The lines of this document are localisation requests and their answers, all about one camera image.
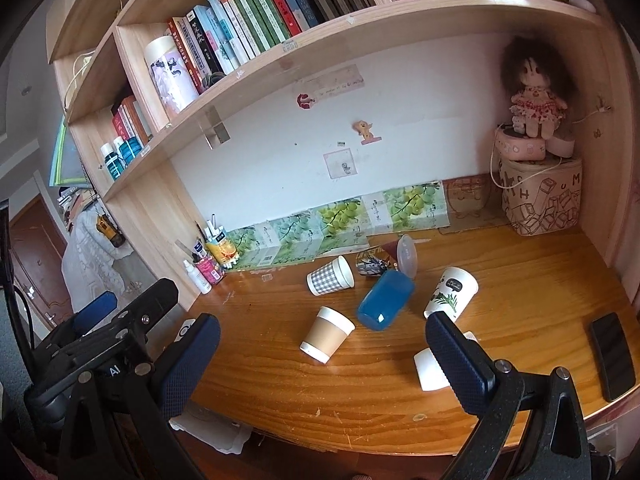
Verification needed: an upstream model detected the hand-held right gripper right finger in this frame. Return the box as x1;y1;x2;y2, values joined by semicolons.
425;311;592;480

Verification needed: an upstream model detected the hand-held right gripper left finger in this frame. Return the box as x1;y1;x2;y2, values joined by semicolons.
59;313;221;480

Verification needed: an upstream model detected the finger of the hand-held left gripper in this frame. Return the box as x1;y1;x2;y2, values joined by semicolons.
79;277;180;349
35;291;119;357

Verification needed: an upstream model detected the plain white paper cup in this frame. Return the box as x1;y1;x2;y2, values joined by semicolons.
413;330;478;392

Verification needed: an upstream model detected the white plant print cup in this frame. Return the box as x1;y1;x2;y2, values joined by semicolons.
423;266;479;323

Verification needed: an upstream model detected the blue plastic cup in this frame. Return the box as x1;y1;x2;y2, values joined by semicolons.
356;270;416;332

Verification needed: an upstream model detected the clear pink plastic cup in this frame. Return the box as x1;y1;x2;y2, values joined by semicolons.
395;234;419;279

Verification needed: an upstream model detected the brown paper cup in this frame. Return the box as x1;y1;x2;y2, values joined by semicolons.
300;306;356;364

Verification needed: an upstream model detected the checkered paper cup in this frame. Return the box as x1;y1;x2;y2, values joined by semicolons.
306;255;355;297

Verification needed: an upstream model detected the white lace cloth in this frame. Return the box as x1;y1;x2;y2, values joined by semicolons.
61;207;157;313

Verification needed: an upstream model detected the small white bottle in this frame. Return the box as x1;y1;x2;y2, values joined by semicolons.
182;259;213;295

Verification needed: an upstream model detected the pink container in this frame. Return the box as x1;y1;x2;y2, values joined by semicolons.
192;255;226;286

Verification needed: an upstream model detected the white paper sheet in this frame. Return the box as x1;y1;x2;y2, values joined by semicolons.
169;404;254;454

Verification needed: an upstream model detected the brown wooden door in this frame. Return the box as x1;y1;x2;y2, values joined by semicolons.
9;195;73;332

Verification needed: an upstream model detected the orange print pen holder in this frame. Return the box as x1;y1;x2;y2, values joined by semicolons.
204;214;239;267

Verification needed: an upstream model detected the wooden bookshelf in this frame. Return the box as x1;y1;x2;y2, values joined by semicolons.
46;0;628;313

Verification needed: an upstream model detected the grape print tissue box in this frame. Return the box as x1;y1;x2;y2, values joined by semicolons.
362;182;449;236
225;225;281;269
267;211;327;265
314;198;373;255

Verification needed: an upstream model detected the white capped blue bottle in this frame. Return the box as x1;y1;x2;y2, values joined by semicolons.
100;143;124;181

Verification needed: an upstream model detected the black smartphone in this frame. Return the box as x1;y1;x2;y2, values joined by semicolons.
589;312;637;403

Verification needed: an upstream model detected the red book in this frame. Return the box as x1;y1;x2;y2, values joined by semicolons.
111;105;132;148

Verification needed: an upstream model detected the printed fabric storage box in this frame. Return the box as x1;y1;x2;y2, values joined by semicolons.
499;156;584;237

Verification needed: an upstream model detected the orange book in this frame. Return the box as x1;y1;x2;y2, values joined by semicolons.
122;95;152;145

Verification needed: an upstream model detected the pink round box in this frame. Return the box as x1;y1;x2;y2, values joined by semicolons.
494;125;549;161

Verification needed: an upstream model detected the white printed cylinder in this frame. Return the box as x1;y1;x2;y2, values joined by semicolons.
144;35;200;114

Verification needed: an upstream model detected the dark haired rag doll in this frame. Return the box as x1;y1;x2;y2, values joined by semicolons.
501;35;577;139

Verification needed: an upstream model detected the paper note strip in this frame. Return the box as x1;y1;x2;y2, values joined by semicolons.
304;77;366;97

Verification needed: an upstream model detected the row of books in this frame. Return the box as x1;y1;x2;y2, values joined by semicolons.
167;0;386;96

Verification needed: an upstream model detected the square wall sticker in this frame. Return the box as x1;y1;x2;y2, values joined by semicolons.
323;149;360;179

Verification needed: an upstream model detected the white cable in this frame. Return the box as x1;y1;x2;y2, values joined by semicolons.
64;49;97;108

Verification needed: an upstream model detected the pony wall sticker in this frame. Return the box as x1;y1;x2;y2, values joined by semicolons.
352;119;384;146

